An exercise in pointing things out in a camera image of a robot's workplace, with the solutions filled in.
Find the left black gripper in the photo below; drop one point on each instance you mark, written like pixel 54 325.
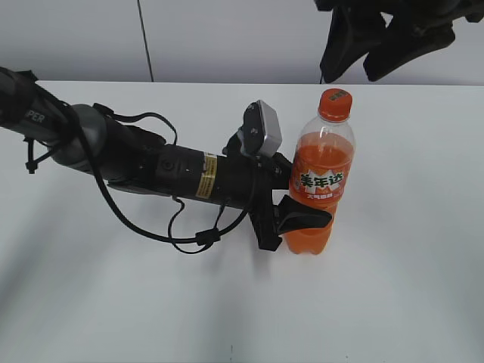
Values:
pixel 259 176

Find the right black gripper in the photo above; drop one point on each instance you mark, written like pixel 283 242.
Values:
pixel 358 29

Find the orange soda plastic bottle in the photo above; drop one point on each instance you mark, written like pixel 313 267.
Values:
pixel 321 164

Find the orange bottle cap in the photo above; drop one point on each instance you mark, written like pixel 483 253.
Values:
pixel 335 105

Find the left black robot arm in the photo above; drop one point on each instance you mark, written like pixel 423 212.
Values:
pixel 95 140

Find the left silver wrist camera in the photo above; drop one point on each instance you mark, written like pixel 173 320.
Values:
pixel 261 132

